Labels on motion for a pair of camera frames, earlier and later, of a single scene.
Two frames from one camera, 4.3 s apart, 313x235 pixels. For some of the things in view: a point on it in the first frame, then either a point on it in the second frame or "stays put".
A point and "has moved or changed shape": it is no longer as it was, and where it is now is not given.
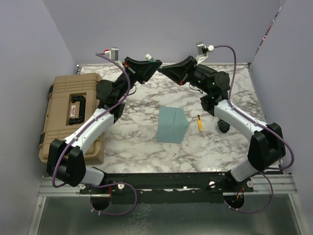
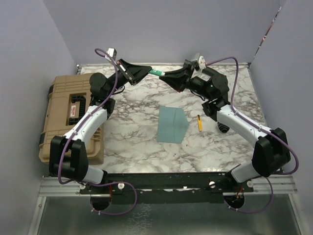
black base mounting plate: (167, 188) stays put
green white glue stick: (148, 58) has moved or changed shape
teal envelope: (172, 125) stays put
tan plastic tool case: (73, 101) stays put
